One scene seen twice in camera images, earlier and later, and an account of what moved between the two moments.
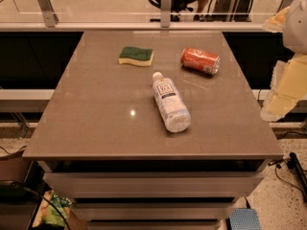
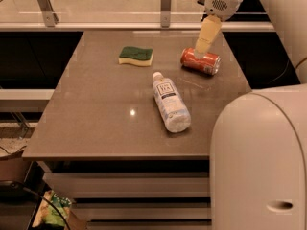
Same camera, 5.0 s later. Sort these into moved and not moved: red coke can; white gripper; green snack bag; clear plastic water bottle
Moved: white gripper
Not moved: green snack bag; red coke can; clear plastic water bottle
